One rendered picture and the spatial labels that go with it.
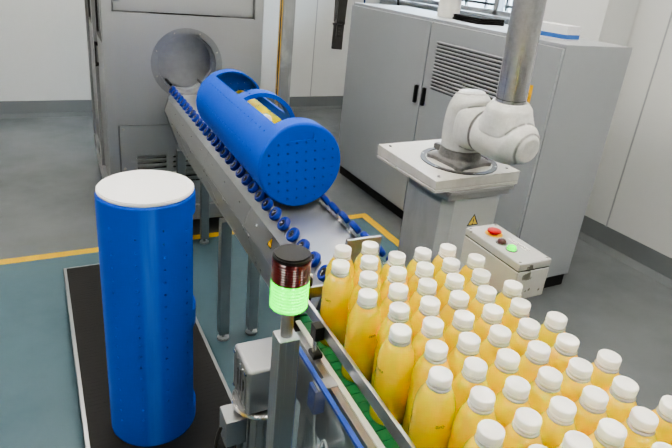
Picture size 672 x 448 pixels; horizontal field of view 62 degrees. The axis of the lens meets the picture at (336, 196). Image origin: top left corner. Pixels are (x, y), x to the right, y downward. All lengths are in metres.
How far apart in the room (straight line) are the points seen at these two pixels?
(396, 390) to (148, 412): 1.12
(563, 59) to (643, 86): 1.32
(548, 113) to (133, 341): 2.22
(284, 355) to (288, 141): 0.90
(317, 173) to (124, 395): 0.94
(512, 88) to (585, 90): 1.34
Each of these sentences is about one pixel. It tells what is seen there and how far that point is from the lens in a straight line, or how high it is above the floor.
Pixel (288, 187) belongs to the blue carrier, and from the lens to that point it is 1.79.
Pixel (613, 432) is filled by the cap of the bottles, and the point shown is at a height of 1.10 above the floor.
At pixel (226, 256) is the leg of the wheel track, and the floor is 0.46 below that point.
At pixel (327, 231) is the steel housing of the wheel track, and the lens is 1.74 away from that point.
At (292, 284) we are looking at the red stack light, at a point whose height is 1.22.
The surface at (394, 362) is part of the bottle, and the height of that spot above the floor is 1.05.
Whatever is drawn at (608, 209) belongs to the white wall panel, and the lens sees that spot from 4.45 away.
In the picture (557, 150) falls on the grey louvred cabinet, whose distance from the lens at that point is 3.20.
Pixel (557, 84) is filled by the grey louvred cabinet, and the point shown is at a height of 1.25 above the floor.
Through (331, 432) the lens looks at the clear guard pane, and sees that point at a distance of 1.12.
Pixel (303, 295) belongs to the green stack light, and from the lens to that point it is 0.91.
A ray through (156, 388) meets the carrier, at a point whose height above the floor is 0.40.
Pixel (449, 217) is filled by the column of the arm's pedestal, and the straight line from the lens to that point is 2.07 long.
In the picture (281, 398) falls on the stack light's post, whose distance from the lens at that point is 1.04.
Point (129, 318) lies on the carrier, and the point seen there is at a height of 0.66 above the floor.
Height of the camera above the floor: 1.68
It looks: 22 degrees down
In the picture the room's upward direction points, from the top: 6 degrees clockwise
